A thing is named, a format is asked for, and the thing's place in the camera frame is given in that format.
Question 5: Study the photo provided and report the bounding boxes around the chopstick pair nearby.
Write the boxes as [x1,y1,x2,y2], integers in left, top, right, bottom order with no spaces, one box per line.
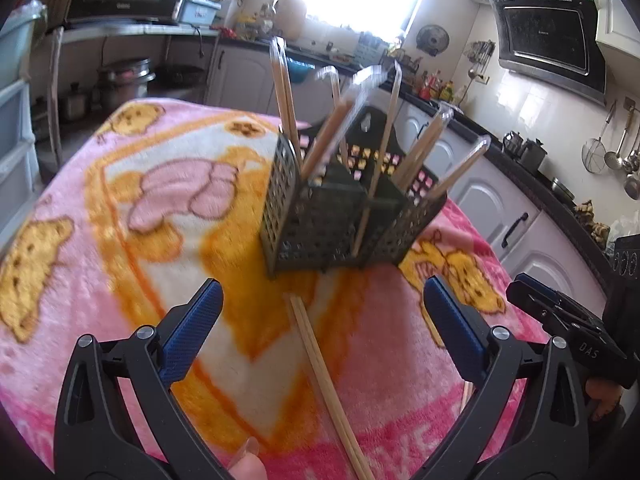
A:
[425,136,491,202]

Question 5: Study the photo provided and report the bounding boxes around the white kitchen base cabinets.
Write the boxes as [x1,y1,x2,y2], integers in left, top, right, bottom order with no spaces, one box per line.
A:
[205,40,611,315]

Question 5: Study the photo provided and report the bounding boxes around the person's right hand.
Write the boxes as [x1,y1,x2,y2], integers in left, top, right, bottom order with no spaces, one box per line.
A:
[586,378,623,422]

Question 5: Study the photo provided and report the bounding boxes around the person's left hand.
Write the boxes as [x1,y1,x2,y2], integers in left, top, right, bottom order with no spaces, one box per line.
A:
[228,437,268,480]

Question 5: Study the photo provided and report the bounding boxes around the hanging strainer ladle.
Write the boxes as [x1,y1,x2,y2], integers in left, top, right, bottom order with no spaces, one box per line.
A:
[582,101,617,174]

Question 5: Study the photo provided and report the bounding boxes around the metal kettle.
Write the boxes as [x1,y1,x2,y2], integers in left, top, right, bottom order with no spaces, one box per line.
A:
[502,131,547,174]

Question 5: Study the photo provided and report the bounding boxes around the pink bear-print blanket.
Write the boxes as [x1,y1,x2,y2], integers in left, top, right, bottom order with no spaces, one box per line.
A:
[1,100,544,479]

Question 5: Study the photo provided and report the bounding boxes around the black plastic utensil basket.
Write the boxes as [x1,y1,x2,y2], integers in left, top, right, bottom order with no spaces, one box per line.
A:
[260,105,447,276]

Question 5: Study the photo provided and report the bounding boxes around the condiment bottles group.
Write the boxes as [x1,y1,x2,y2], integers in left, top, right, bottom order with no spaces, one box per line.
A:
[418,70,454,103]

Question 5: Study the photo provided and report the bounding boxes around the black range hood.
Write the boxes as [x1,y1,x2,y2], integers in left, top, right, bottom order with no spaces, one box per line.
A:
[488,0,606,105]

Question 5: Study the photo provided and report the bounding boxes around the stainless steel pots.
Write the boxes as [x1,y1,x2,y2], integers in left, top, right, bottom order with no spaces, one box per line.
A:
[96,58,155,113]

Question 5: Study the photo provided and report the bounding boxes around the blue hanging bin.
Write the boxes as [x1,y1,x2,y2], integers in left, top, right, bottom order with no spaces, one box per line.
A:
[286,58,316,84]

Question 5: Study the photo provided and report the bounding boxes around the grey plastic drawer unit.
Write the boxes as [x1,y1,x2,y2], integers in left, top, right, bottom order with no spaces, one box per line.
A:
[0,0,46,247]

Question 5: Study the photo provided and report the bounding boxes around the grey dish tub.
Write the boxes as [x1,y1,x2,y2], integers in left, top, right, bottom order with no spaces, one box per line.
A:
[178,0,221,27]

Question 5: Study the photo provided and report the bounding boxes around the wall ventilation fan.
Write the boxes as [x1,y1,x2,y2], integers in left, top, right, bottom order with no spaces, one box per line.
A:
[416,24,450,58]

